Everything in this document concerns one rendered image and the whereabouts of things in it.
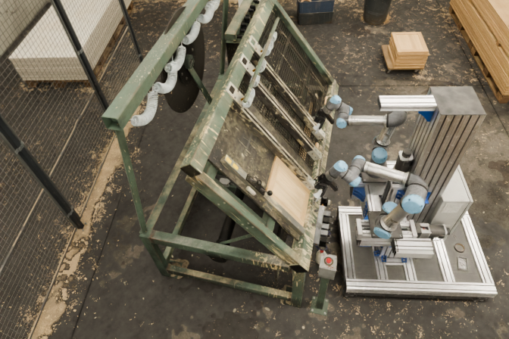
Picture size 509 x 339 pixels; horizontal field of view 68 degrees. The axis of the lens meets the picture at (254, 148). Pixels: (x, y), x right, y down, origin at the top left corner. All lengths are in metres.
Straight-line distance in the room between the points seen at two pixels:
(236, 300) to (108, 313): 1.19
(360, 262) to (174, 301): 1.77
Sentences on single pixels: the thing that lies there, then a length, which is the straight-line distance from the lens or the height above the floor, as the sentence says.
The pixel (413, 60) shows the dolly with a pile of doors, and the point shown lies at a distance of 5.91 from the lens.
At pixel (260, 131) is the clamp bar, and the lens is 2.81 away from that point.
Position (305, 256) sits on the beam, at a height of 0.87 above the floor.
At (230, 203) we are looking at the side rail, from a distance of 2.40.
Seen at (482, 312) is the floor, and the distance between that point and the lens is 4.14.
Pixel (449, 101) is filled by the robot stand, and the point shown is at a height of 2.03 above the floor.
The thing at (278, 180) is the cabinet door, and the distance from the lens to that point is 2.91.
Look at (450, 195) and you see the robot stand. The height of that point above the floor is 1.23.
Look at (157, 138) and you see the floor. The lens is 5.13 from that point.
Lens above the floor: 3.55
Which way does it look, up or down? 48 degrees down
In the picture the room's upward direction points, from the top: 5 degrees counter-clockwise
